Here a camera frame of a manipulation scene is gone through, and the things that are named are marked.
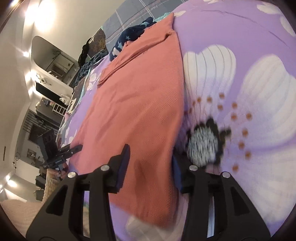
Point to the arched wall mirror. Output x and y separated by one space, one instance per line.
53 60

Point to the salmon pink knit garment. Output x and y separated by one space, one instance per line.
139 101

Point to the purple floral bed sheet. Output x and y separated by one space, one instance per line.
239 110

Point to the person's left hand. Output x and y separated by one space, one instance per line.
61 174

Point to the teal knitted blanket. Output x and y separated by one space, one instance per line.
85 68

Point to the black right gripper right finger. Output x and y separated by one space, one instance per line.
218 208

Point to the blue plaid quilt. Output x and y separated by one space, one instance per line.
134 12

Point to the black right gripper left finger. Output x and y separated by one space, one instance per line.
79 207

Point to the navy star-patterned garment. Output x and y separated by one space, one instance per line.
129 34

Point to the dark patterned pillow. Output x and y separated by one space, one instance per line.
97 43

